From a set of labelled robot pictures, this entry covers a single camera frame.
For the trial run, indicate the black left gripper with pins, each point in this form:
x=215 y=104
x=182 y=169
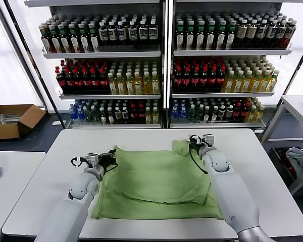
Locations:
x=106 y=161

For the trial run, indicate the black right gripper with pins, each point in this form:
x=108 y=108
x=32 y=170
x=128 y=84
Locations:
x=199 y=143

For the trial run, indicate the green t-shirt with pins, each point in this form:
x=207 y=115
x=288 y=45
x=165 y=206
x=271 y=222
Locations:
x=154 y=176

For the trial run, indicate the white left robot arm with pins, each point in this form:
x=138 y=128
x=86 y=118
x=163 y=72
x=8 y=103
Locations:
x=73 y=196

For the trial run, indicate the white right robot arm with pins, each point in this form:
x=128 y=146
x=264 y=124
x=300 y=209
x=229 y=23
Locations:
x=232 y=196

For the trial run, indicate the green tinted water bottle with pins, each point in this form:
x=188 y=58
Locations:
x=94 y=116
x=198 y=115
x=87 y=115
x=191 y=115

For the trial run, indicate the blue water bottle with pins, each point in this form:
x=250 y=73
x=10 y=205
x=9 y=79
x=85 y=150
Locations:
x=183 y=114
x=73 y=114
x=80 y=115
x=175 y=114

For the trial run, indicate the dark drink bottle white cap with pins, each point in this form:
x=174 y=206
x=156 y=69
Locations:
x=103 y=117
x=110 y=117
x=206 y=115
x=213 y=115

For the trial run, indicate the dark drink bottle white label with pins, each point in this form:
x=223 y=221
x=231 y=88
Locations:
x=228 y=112
x=261 y=32
x=121 y=34
x=270 y=32
x=143 y=33
x=153 y=33
x=280 y=32
x=289 y=32
x=103 y=34
x=118 y=115
x=132 y=34
x=125 y=115
x=112 y=34
x=221 y=112

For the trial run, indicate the yellow tea bottle green cap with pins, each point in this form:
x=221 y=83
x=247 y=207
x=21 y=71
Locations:
x=246 y=85
x=155 y=87
x=155 y=117
x=255 y=84
x=237 y=85
x=129 y=87
x=138 y=87
x=147 y=87
x=112 y=87
x=259 y=114
x=264 y=84
x=272 y=83
x=252 y=115
x=228 y=85
x=121 y=87
x=148 y=117

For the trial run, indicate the cola bottle red cap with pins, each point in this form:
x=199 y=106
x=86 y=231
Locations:
x=95 y=83
x=236 y=114
x=141 y=116
x=194 y=81
x=77 y=83
x=211 y=81
x=133 y=116
x=103 y=83
x=177 y=81
x=61 y=83
x=86 y=83
x=69 y=83
x=243 y=114
x=203 y=81
x=220 y=81
x=185 y=81

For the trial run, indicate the small white floor object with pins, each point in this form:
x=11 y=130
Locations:
x=57 y=123

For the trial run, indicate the brown cardboard box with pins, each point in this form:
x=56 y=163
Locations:
x=27 y=120

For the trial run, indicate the gray metal shelf rack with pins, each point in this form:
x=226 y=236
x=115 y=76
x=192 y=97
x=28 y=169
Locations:
x=229 y=53
x=103 y=56

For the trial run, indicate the red item in bin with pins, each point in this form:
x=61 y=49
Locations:
x=290 y=168

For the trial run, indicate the white side table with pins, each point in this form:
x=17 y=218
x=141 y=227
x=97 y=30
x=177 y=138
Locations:
x=15 y=188

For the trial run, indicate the light gray crumpled cloth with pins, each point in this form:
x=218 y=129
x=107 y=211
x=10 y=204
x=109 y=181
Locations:
x=299 y=158

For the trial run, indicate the gray metal bars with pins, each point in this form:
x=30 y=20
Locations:
x=7 y=117

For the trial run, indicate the dark tea bottle beige label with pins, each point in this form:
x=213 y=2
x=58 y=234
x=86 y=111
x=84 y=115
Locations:
x=240 y=33
x=251 y=32

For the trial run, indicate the gray storage bin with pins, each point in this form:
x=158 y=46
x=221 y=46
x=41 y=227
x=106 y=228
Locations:
x=301 y=185

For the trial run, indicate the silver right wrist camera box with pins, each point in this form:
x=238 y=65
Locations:
x=209 y=140

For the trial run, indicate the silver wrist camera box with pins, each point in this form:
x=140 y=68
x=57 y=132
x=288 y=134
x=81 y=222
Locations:
x=209 y=140
x=92 y=159

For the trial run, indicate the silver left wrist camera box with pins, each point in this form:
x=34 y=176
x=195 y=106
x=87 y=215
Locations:
x=92 y=159

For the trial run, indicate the gray frame side table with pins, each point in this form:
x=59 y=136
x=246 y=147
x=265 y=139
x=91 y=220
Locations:
x=295 y=100

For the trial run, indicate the gray window post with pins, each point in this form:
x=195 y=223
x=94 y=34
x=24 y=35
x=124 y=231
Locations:
x=20 y=52

